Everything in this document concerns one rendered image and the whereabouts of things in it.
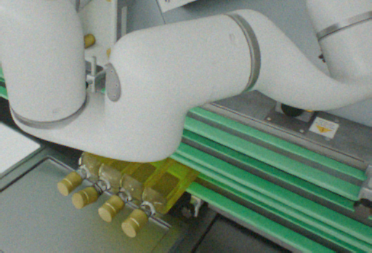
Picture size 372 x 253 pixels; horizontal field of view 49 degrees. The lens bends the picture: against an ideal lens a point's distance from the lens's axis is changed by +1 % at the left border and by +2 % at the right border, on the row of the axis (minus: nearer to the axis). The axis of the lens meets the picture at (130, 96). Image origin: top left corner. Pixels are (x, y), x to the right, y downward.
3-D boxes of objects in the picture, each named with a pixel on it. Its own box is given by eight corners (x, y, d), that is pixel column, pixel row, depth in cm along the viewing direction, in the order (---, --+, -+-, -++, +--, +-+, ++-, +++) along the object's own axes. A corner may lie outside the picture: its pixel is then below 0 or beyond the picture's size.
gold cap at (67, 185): (70, 179, 91) (57, 191, 88) (70, 168, 89) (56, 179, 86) (82, 187, 89) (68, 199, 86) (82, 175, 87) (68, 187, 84)
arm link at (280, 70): (194, 32, 45) (333, 2, 52) (230, 141, 44) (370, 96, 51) (234, -2, 38) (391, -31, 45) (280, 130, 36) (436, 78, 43)
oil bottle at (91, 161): (128, 131, 108) (75, 175, 93) (129, 115, 105) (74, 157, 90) (145, 140, 106) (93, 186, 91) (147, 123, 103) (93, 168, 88)
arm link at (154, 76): (174, -34, 46) (160, 70, 56) (-17, -7, 39) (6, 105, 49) (262, 43, 35) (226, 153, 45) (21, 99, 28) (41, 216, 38)
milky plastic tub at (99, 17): (86, 43, 122) (66, 53, 116) (83, -32, 110) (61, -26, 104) (132, 59, 113) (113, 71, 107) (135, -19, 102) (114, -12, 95)
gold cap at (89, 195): (85, 198, 86) (70, 204, 83) (87, 183, 86) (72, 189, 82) (96, 205, 85) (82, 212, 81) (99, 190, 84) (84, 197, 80)
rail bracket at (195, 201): (202, 191, 102) (176, 225, 92) (205, 171, 98) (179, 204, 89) (216, 199, 100) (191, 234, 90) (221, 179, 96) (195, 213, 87)
